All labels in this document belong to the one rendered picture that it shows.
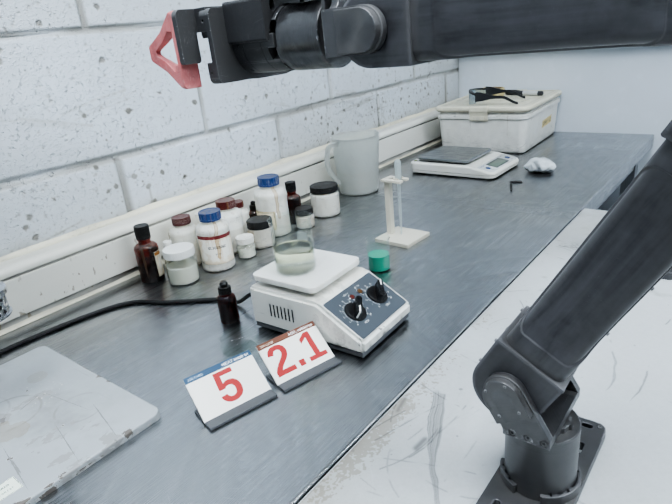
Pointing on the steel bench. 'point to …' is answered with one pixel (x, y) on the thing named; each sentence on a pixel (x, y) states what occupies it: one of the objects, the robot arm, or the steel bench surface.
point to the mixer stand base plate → (59, 423)
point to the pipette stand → (393, 219)
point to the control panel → (376, 312)
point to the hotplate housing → (297, 311)
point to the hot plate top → (330, 266)
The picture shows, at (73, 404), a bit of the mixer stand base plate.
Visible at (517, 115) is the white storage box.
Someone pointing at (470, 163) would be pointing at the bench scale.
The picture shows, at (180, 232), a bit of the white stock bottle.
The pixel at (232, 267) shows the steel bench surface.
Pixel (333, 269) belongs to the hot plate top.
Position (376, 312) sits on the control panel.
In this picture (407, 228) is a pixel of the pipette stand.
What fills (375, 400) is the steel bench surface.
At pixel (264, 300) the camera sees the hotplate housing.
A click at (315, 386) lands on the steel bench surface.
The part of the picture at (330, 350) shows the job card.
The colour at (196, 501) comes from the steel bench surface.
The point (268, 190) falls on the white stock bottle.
